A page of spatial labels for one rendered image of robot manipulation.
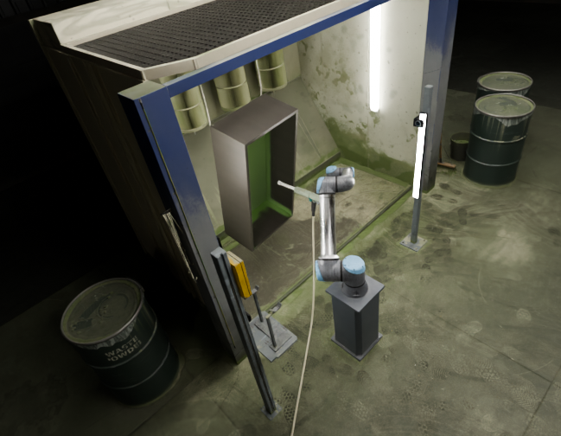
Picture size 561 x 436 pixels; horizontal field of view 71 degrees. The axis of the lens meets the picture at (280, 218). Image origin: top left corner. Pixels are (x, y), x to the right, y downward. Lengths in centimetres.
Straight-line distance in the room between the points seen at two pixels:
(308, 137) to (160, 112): 331
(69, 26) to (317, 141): 309
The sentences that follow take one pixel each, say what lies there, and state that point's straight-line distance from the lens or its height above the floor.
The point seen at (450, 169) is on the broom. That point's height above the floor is 6.
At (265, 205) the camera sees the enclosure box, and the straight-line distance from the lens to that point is 399.
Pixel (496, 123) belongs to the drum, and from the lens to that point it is 472.
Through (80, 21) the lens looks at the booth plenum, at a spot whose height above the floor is 243.
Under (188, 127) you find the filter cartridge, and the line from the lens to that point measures 402.
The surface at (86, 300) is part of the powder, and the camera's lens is 323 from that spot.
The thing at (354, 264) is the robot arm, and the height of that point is 91.
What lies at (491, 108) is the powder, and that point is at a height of 86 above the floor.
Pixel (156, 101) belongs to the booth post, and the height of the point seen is 224.
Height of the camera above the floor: 290
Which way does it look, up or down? 39 degrees down
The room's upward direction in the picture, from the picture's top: 11 degrees counter-clockwise
